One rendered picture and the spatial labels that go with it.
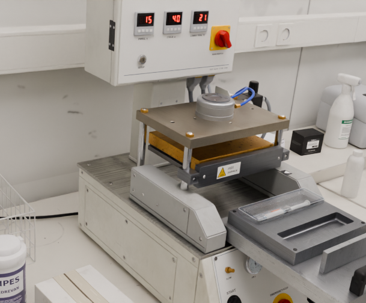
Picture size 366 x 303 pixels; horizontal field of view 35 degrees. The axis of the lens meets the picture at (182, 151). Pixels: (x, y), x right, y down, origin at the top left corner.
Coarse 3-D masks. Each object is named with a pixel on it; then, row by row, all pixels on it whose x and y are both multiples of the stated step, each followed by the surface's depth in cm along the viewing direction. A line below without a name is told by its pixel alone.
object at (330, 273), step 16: (224, 224) 107; (240, 240) 104; (352, 240) 97; (256, 256) 101; (272, 256) 98; (320, 256) 100; (336, 256) 95; (352, 256) 98; (272, 272) 99; (288, 272) 96; (304, 272) 94; (320, 272) 95; (336, 272) 95; (352, 272) 96; (304, 288) 93; (320, 288) 91; (336, 288) 91
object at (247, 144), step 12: (156, 132) 123; (156, 144) 121; (168, 144) 118; (180, 144) 118; (216, 144) 119; (228, 144) 120; (240, 144) 121; (252, 144) 121; (264, 144) 122; (168, 156) 119; (180, 156) 115; (192, 156) 112; (204, 156) 113; (216, 156) 113; (228, 156) 115; (192, 168) 113
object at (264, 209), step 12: (288, 192) 114; (300, 192) 115; (312, 192) 115; (252, 204) 108; (264, 204) 108; (276, 204) 109; (288, 204) 109; (300, 204) 110; (252, 216) 103; (264, 216) 104
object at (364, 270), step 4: (360, 268) 90; (364, 268) 90; (356, 272) 89; (360, 272) 89; (364, 272) 89; (356, 276) 89; (360, 276) 89; (364, 276) 88; (352, 280) 90; (356, 280) 89; (360, 280) 89; (364, 280) 89; (352, 284) 90; (356, 284) 89; (360, 284) 89; (364, 284) 89; (352, 288) 90; (356, 288) 90; (360, 288) 89; (364, 288) 90; (352, 292) 90; (356, 292) 90; (360, 292) 89
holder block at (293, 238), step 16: (320, 208) 111; (336, 208) 112; (240, 224) 105; (256, 224) 103; (272, 224) 103; (288, 224) 104; (304, 224) 105; (320, 224) 108; (336, 224) 109; (352, 224) 106; (256, 240) 102; (272, 240) 99; (288, 240) 102; (304, 240) 102; (320, 240) 100; (336, 240) 102; (288, 256) 96; (304, 256) 97
